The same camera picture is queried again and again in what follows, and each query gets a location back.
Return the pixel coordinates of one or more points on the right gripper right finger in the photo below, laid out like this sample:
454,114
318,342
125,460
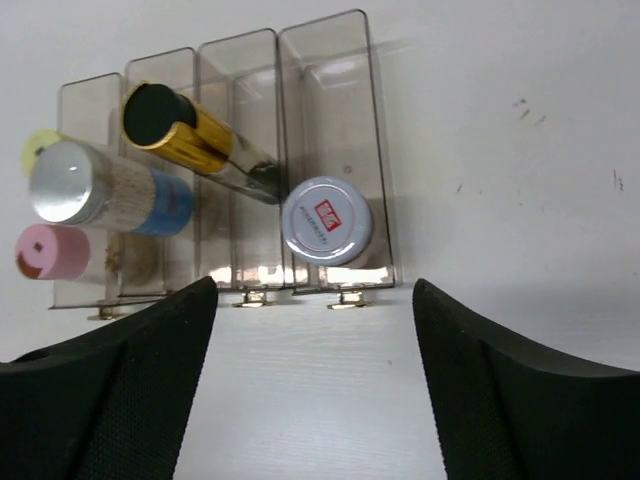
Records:
508,407

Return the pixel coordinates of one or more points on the gold black pepper grinder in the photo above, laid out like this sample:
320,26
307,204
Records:
161,121

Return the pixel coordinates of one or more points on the clear organizer bin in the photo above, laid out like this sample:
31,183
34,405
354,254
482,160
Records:
89,110
166,264
238,84
331,128

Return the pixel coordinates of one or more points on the yellow lid beige bottle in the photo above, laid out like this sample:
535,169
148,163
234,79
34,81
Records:
35,144

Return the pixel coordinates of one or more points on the silver lid blue label jar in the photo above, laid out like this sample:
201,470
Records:
74,184

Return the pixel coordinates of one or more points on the white lid red logo jar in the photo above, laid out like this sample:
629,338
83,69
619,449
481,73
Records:
327,222

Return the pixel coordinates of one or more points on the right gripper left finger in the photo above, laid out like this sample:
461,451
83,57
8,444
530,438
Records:
113,403

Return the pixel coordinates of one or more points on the pink lid spice bottle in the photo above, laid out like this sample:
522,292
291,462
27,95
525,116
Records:
52,252

